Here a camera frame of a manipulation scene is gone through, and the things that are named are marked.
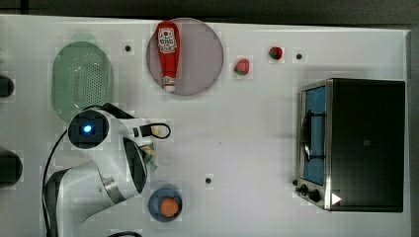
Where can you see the yellow plush peeled banana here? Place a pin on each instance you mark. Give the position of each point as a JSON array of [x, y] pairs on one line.
[[148, 150]]

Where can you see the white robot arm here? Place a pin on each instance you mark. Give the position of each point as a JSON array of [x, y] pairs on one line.
[[116, 171]]

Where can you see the pink plush strawberry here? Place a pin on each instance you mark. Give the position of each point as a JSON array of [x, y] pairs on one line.
[[242, 67]]

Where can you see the grey round plate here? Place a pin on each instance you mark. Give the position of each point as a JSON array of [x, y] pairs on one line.
[[201, 57]]

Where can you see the red plush ketchup bottle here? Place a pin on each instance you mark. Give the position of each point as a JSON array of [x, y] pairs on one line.
[[168, 45]]

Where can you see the dark red plush strawberry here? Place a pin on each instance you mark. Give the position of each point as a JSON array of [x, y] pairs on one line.
[[276, 52]]

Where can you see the blue small bowl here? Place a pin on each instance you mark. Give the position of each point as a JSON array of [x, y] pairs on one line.
[[156, 199]]

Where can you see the orange plush ball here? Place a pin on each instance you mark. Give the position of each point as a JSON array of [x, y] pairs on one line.
[[169, 207]]

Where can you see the green plastic colander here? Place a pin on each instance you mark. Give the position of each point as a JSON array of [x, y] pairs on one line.
[[82, 77]]

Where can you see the silver black toaster oven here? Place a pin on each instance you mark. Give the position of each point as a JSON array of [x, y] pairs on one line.
[[351, 145]]

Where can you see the black round pot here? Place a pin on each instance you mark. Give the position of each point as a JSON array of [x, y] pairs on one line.
[[7, 87]]

